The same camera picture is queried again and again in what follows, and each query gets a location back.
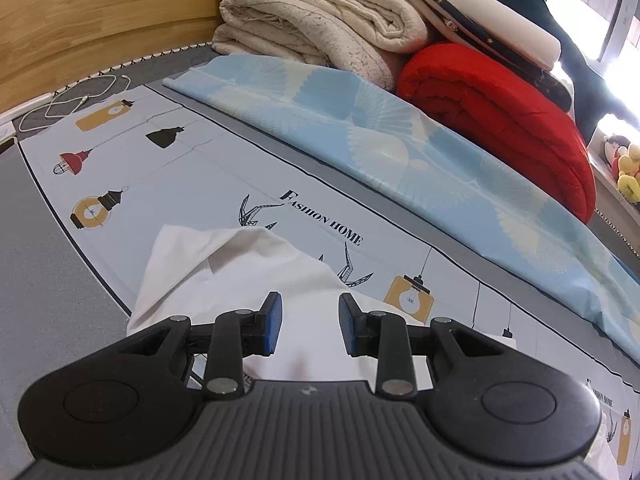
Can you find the wooden bed frame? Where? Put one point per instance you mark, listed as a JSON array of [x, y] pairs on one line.
[[90, 15]]

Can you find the dark green cloth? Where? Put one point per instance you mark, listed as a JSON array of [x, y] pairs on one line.
[[575, 60]]

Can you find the beige textured folded blanket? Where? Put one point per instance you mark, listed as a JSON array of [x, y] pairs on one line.
[[280, 42]]

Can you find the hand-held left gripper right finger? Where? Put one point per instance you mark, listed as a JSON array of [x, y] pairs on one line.
[[347, 325]]

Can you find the pile of plush toys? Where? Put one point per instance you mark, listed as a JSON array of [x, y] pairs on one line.
[[627, 165]]

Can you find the light blue patterned sheet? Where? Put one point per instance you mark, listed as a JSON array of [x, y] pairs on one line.
[[380, 130]]

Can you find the navy star-trimmed blanket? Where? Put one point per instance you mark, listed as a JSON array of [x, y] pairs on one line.
[[505, 55]]

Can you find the grey bed cover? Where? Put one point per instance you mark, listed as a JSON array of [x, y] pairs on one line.
[[45, 270]]

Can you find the red folded quilt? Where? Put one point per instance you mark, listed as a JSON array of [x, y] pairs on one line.
[[505, 120]]

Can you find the white folded quilt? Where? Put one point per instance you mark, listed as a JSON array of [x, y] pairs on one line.
[[480, 5]]

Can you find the cream folded blanket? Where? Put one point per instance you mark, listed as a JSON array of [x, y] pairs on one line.
[[325, 0]]

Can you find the lamp and deer printed sheet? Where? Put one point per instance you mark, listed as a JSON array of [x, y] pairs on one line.
[[210, 175]]

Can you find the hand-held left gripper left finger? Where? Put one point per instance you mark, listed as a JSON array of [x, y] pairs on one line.
[[274, 324]]

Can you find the white garment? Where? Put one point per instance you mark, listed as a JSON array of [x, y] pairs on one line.
[[235, 280]]

